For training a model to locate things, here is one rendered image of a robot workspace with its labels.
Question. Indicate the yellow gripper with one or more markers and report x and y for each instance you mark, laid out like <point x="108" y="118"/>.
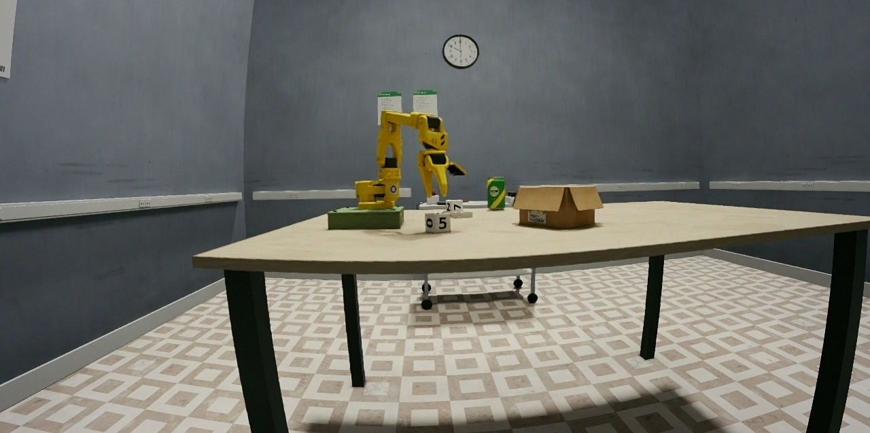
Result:
<point x="437" y="162"/>

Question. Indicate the white cube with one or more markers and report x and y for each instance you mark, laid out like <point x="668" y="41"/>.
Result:
<point x="454" y="205"/>
<point x="437" y="222"/>

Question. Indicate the green and yellow drink can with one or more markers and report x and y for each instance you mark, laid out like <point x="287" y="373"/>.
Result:
<point x="495" y="193"/>

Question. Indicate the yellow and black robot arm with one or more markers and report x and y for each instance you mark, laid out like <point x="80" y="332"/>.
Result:
<point x="389" y="174"/>

